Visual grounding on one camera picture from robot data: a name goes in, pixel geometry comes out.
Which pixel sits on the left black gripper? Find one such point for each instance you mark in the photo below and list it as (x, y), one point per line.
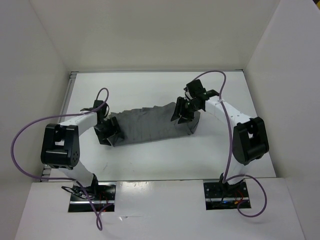
(114, 131)

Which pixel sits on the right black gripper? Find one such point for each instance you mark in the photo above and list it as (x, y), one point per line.
(179, 107)

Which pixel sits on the grey pleated skirt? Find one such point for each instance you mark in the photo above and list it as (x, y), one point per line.
(150, 124)

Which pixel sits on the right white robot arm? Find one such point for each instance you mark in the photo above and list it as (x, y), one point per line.
(247, 135)

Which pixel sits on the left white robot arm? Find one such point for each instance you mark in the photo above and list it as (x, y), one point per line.
(87, 119)

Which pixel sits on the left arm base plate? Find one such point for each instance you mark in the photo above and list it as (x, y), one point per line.
(103, 201)

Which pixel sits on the aluminium table edge rail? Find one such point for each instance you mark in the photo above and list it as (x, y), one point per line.
(57, 120)

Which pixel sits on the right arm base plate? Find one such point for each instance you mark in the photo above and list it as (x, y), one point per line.
(225, 196)

